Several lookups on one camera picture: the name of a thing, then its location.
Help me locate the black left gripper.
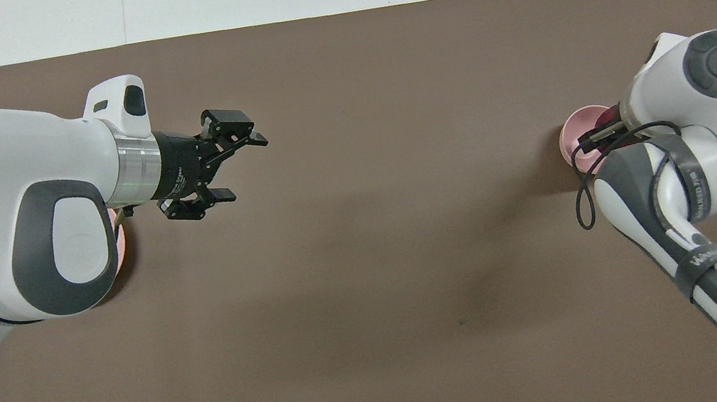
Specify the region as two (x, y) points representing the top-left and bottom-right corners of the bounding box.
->
(144, 101), (279, 226)

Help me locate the pink bowl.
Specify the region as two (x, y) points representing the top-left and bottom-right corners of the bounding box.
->
(554, 102), (622, 180)

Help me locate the pink plate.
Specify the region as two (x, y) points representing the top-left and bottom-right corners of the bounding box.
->
(107, 206), (136, 286)

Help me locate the brown table mat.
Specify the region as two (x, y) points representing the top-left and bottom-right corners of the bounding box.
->
(0, 0), (717, 402)

